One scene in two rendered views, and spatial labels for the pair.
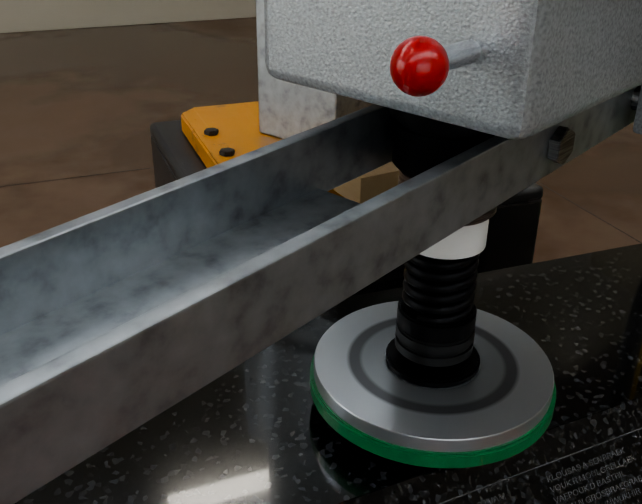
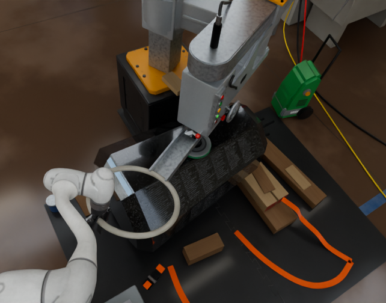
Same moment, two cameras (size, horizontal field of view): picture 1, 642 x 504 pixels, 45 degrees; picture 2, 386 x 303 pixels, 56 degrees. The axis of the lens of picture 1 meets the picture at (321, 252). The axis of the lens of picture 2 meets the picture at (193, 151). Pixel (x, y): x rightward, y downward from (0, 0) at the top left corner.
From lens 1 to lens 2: 1.79 m
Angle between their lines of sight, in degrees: 32
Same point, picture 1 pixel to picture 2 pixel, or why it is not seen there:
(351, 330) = not seen: hidden behind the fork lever
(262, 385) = not seen: hidden behind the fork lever
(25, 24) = not seen: outside the picture
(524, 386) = (207, 146)
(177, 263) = (172, 149)
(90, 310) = (167, 157)
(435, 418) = (196, 153)
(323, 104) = (165, 65)
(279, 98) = (154, 61)
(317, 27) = (184, 121)
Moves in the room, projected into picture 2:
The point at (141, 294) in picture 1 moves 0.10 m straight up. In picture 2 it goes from (171, 154) to (171, 145)
